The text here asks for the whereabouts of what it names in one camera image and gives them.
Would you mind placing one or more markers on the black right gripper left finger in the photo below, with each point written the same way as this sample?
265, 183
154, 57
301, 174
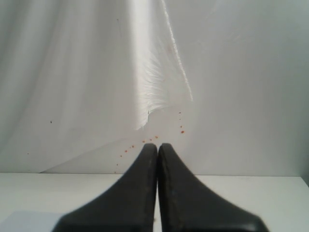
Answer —
127, 206

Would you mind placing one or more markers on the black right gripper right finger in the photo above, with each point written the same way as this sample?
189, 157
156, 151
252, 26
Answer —
187, 205

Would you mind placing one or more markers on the white backdrop cloth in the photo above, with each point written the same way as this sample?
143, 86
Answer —
84, 84

